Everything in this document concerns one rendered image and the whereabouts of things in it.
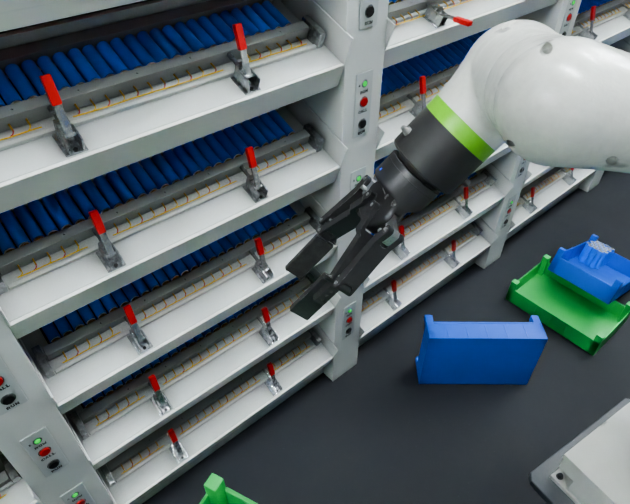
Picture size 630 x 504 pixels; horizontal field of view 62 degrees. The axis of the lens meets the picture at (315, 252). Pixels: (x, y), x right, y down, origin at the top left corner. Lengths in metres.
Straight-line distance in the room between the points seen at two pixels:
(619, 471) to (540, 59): 0.79
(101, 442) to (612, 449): 0.93
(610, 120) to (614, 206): 1.92
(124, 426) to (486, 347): 0.88
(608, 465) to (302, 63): 0.86
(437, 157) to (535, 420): 1.07
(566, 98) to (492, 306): 1.36
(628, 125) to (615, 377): 1.30
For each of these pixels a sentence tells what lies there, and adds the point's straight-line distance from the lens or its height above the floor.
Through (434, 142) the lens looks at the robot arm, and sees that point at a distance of 0.59.
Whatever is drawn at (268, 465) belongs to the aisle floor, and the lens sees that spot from 1.39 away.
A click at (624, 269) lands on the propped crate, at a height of 0.02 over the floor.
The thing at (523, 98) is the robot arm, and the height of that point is 1.06.
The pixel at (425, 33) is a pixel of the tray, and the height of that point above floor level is 0.90.
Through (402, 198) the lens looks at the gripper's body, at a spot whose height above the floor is 0.89.
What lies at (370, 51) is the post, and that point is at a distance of 0.96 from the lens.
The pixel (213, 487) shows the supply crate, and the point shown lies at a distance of 0.76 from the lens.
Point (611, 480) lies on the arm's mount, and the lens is 1.09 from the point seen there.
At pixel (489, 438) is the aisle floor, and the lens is 1.49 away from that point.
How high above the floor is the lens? 1.25
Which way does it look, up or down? 42 degrees down
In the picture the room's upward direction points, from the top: straight up
